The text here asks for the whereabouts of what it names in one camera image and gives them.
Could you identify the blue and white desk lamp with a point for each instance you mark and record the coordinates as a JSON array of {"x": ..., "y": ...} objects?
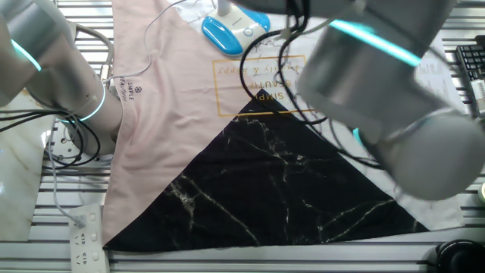
[{"x": 221, "y": 36}]

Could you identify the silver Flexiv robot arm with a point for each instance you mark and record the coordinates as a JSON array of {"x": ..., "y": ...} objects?
[{"x": 360, "y": 87}]

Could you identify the pink black marble print cloth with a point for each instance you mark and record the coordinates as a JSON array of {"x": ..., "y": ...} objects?
[{"x": 227, "y": 182}]

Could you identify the silver robot mounting plate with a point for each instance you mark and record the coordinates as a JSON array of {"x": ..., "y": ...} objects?
[{"x": 62, "y": 148}]

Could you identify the white power strip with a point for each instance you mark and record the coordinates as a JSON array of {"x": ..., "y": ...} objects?
[{"x": 89, "y": 242}]

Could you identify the black keyboard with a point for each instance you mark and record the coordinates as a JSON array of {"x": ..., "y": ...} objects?
[{"x": 471, "y": 60}]

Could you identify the white tape roll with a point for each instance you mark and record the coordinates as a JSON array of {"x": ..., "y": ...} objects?
[{"x": 482, "y": 192}]

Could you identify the black round camera stand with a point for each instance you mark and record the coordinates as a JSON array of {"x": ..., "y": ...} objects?
[{"x": 460, "y": 258}]

